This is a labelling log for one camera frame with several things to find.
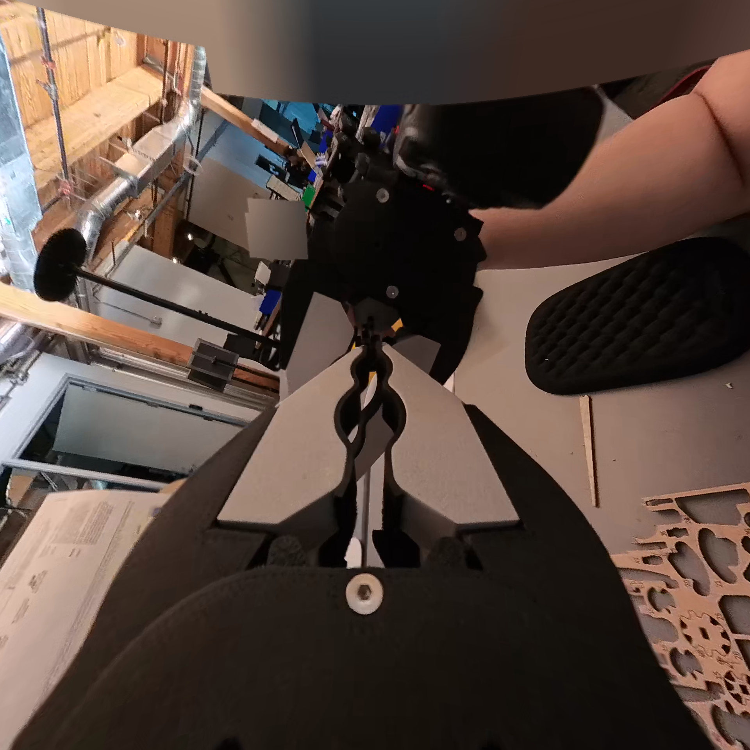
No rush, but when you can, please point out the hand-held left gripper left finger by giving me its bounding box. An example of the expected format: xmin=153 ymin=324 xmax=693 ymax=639
xmin=216 ymin=348 xmax=367 ymax=527

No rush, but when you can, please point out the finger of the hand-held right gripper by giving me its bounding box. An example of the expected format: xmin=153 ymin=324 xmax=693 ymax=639
xmin=280 ymin=292 xmax=358 ymax=404
xmin=388 ymin=334 xmax=441 ymax=384

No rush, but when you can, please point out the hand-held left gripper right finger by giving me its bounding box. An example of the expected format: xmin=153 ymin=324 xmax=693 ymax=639
xmin=375 ymin=345 xmax=521 ymax=531

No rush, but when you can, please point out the person's right forearm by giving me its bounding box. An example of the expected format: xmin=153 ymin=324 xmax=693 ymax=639
xmin=469 ymin=55 xmax=750 ymax=270

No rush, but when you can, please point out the laser-cut wooden parts sheet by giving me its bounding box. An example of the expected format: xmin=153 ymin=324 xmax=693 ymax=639
xmin=609 ymin=482 xmax=750 ymax=750

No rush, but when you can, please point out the thin wooden stick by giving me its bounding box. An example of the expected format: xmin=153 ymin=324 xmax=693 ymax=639
xmin=579 ymin=395 xmax=600 ymax=508

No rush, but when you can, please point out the black textured wrist pad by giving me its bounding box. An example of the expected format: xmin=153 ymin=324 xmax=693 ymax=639
xmin=524 ymin=237 xmax=750 ymax=396

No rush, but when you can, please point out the wooden ceiling beam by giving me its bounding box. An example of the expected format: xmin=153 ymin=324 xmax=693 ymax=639
xmin=0 ymin=281 xmax=279 ymax=390

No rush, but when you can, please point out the printed instruction sheet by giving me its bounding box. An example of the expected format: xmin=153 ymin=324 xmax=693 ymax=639
xmin=0 ymin=489 xmax=177 ymax=745

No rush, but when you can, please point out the grey metal bracket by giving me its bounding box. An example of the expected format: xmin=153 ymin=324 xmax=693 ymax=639
xmin=189 ymin=338 xmax=240 ymax=391

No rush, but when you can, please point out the silver spiral air duct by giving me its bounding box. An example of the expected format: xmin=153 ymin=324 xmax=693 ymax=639
xmin=76 ymin=44 xmax=209 ymax=253

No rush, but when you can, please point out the large rectangular silver duct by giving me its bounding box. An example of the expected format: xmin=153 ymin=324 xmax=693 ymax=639
xmin=0 ymin=32 xmax=42 ymax=291

